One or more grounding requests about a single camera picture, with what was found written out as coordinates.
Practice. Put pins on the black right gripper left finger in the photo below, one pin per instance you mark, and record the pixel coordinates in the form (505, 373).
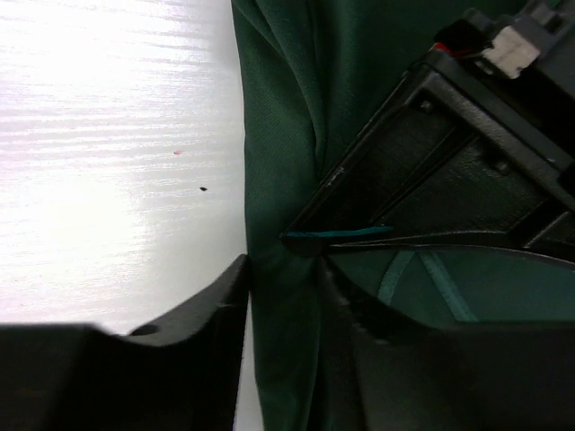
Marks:
(180, 371)

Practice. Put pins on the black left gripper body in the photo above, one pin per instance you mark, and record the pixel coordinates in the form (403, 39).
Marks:
(511, 81)

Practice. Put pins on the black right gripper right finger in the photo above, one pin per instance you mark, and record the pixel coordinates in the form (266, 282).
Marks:
(386, 371)

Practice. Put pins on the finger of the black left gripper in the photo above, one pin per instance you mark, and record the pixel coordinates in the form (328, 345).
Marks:
(409, 138)
(540, 248)

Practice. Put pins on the dark green cloth napkin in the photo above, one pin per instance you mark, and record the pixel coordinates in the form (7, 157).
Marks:
(313, 74)

